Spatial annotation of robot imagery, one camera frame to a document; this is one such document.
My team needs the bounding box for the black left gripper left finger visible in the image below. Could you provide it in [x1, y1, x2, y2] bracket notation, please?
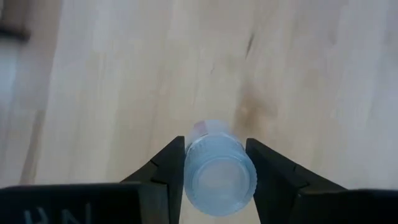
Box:
[0, 135, 187, 224]

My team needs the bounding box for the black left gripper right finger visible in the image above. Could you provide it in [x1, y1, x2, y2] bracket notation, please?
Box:
[245, 138, 398, 224]

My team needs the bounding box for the clear medicine bottle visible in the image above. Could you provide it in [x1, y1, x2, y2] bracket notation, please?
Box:
[183, 119, 258, 218]

